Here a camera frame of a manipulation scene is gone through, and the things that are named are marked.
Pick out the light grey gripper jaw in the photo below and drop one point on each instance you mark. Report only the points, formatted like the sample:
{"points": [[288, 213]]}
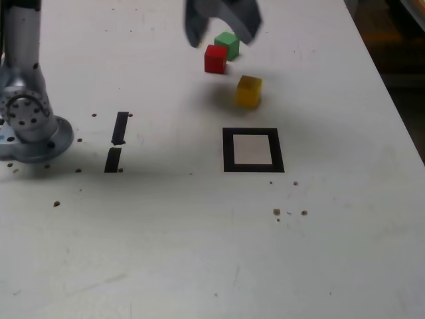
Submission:
{"points": [[245, 20]]}

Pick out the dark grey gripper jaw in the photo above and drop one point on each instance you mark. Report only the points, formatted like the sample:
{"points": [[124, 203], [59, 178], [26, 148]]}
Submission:
{"points": [[196, 23]]}

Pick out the green cube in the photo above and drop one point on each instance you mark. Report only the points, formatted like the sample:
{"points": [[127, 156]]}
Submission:
{"points": [[229, 47]]}

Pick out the red cube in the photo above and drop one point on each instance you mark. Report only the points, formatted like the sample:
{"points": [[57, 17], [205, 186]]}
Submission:
{"points": [[215, 61]]}

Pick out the yellow cube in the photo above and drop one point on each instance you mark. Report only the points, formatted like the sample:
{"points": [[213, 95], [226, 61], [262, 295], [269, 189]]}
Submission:
{"points": [[248, 93]]}

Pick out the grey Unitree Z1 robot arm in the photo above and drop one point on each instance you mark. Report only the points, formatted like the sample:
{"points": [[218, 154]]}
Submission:
{"points": [[23, 50]]}

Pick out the black tape square outline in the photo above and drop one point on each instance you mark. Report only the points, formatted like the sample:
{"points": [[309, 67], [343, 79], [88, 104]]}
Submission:
{"points": [[229, 149]]}

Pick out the black tape strip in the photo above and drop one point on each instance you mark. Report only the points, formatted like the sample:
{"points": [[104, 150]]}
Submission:
{"points": [[119, 128]]}

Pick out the dark background furniture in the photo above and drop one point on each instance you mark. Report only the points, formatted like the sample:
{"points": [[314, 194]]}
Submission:
{"points": [[398, 50]]}

